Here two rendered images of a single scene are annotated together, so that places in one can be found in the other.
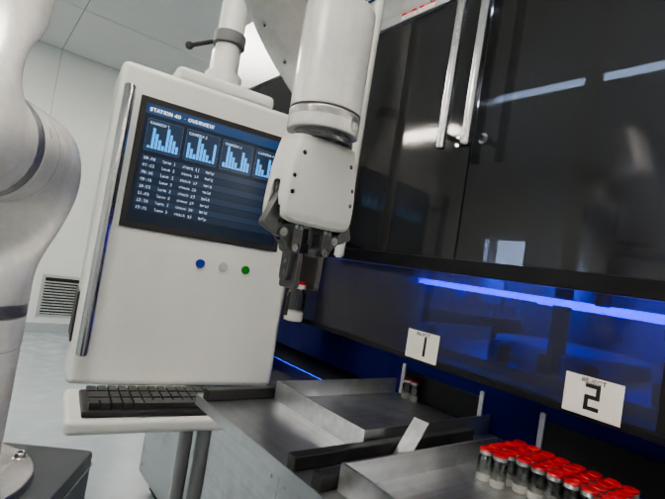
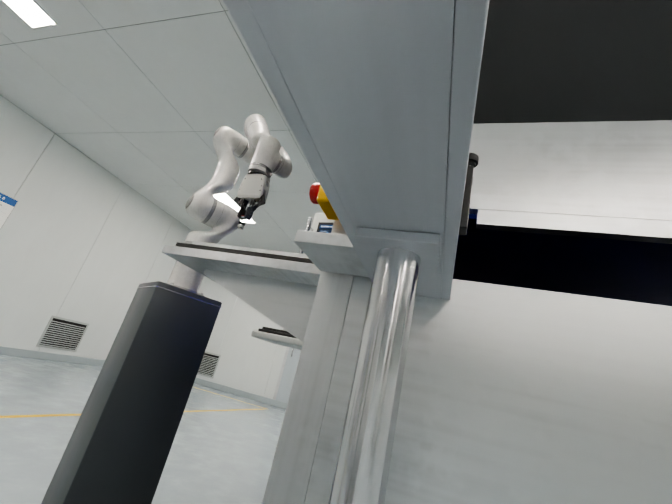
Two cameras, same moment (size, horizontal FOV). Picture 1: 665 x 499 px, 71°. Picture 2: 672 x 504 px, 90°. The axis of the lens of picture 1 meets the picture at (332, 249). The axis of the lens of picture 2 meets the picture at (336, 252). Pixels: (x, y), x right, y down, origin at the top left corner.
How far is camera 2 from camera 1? 1.20 m
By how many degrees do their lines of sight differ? 60
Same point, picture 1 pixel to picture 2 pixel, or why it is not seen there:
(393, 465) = not seen: hidden behind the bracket
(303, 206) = (242, 192)
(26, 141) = (207, 203)
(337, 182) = (254, 183)
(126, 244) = not seen: hidden behind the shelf
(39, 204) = (220, 225)
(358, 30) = (262, 142)
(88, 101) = not seen: hidden behind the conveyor
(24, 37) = (214, 184)
